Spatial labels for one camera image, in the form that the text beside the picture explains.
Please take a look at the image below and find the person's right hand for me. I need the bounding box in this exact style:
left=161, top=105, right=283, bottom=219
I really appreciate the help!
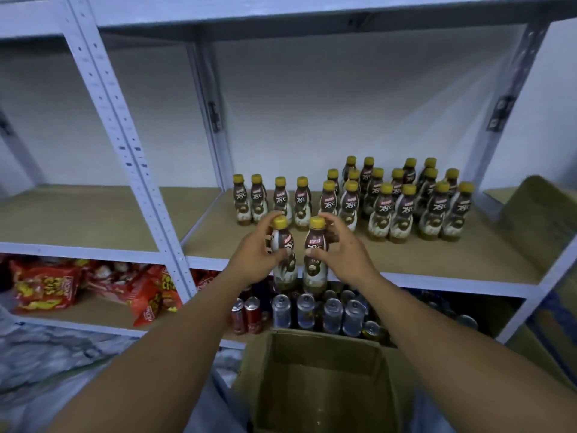
left=307, top=212, right=384, bottom=290

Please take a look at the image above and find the person's left hand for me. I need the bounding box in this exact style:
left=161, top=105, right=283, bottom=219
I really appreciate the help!
left=221, top=210, right=292, bottom=290

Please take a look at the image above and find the coffee bottle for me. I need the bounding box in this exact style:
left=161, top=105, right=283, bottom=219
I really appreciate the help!
left=270, top=215, right=301, bottom=294
left=301, top=216, right=330, bottom=298

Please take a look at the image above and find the group of Kopiko coffee bottles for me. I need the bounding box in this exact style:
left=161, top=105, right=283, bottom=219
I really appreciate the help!
left=231, top=156, right=476, bottom=244

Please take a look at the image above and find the brown cardboard box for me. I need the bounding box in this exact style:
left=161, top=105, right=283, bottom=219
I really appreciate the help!
left=230, top=329, right=420, bottom=433

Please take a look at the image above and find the white metal shelving rack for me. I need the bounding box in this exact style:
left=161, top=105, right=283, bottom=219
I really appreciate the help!
left=0, top=0, right=577, bottom=348

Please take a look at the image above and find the person's left forearm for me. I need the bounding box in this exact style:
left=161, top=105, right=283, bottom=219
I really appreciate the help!
left=49, top=273, right=258, bottom=433

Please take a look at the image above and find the person's right forearm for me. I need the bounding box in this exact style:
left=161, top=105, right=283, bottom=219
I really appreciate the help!
left=356, top=273, right=577, bottom=433

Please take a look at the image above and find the large red chips packet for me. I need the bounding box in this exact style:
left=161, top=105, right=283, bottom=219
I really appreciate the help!
left=194, top=270, right=222, bottom=289

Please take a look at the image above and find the row of silver cans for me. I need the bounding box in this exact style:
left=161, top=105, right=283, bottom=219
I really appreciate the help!
left=228, top=282, right=479, bottom=346

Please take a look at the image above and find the open brown carton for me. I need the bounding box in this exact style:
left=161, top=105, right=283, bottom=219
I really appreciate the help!
left=491, top=174, right=577, bottom=388

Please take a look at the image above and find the red yellow snack packet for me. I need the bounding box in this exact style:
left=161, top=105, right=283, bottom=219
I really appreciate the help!
left=9, top=259, right=87, bottom=312

